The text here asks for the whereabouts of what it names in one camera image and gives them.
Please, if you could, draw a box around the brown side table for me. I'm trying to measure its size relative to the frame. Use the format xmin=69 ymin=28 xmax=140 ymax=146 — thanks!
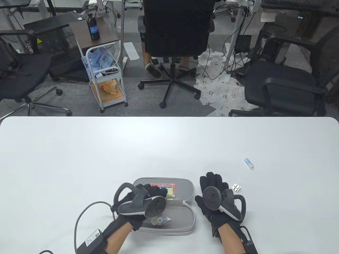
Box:
xmin=69 ymin=16 xmax=119 ymax=56

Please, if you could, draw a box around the clear correction tape dispenser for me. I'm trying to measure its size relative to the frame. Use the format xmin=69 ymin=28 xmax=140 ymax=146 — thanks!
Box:
xmin=151 ymin=216 xmax=171 ymax=227

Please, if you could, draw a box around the grey black hand controller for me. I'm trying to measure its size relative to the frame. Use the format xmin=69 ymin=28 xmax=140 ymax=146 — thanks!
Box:
xmin=202 ymin=186 xmax=246 ymax=220
xmin=113 ymin=183 xmax=167 ymax=218

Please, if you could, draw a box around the black mesh office chair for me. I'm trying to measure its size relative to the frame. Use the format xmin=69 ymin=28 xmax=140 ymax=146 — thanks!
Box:
xmin=228 ymin=22 xmax=339 ymax=117

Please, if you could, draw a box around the person's left forearm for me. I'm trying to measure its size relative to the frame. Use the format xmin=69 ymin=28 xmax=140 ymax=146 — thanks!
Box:
xmin=105 ymin=222 xmax=133 ymax=254

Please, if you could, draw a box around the white rolling cart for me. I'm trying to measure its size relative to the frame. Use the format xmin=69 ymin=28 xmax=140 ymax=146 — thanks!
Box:
xmin=81 ymin=42 xmax=128 ymax=114

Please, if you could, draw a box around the black box on floor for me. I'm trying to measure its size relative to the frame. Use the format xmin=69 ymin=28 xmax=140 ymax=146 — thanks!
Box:
xmin=235 ymin=35 xmax=252 ymax=52

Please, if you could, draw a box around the dark bottle blue label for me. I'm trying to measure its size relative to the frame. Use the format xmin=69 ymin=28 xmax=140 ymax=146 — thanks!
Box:
xmin=86 ymin=13 xmax=100 ymax=41

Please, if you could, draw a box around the grey braided cable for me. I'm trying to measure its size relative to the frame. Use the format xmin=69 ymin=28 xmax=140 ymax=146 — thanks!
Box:
xmin=40 ymin=202 xmax=117 ymax=254

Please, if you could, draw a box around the person's right forearm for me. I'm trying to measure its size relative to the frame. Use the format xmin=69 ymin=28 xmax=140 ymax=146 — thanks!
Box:
xmin=218 ymin=223 xmax=247 ymax=254

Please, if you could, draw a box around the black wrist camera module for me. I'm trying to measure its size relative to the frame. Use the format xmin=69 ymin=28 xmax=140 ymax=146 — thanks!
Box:
xmin=244 ymin=238 xmax=258 ymax=254
xmin=77 ymin=229 xmax=107 ymax=254

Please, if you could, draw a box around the colourful printed card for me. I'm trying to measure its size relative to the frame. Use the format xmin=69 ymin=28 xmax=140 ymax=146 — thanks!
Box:
xmin=150 ymin=183 xmax=177 ymax=199

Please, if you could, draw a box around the white paper strip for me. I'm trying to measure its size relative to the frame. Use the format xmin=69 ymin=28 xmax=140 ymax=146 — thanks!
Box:
xmin=123 ymin=42 xmax=140 ymax=60

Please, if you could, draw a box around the heap of blue packets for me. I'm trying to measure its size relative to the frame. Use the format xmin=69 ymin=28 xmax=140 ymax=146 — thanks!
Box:
xmin=83 ymin=48 xmax=118 ymax=77

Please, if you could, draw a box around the black high-back office chair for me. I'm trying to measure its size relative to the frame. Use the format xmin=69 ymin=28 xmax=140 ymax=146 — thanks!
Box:
xmin=137 ymin=0 xmax=215 ymax=109

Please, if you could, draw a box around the black thin cable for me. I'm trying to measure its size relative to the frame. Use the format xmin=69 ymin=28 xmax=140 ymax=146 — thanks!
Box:
xmin=240 ymin=226 xmax=252 ymax=242

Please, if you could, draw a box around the pile of white papers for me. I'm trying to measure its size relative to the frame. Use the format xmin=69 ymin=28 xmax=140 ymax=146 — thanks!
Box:
xmin=193 ymin=49 xmax=258 ymax=117

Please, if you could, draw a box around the person's right hand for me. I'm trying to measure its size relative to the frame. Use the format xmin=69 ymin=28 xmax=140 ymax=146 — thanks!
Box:
xmin=195 ymin=172 xmax=247 ymax=238

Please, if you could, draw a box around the black stand pole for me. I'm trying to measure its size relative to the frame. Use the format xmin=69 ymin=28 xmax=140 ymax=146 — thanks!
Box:
xmin=46 ymin=0 xmax=57 ymax=16

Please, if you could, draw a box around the white desk leg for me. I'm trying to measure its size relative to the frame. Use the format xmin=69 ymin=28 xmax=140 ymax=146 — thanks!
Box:
xmin=121 ymin=0 xmax=128 ymax=70

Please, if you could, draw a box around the tangle of black cables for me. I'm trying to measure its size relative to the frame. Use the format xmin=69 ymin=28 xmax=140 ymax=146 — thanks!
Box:
xmin=197 ymin=0 xmax=255 ymax=77

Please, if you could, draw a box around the person's left hand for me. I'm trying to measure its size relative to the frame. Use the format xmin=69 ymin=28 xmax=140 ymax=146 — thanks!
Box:
xmin=115 ymin=184 xmax=168 ymax=231

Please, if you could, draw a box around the black chrome-base office chair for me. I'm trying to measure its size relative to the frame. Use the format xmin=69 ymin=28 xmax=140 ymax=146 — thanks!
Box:
xmin=0 ymin=29 xmax=72 ymax=117

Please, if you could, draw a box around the black desk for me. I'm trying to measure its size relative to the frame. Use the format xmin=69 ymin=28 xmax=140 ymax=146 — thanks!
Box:
xmin=23 ymin=11 xmax=89 ymax=82

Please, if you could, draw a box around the white printed zippered pencil case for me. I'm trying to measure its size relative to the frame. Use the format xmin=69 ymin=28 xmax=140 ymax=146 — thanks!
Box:
xmin=132 ymin=177 xmax=196 ymax=236

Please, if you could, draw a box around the orange cloth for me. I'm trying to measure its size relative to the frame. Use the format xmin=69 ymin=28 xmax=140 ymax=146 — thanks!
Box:
xmin=99 ymin=79 xmax=119 ymax=95

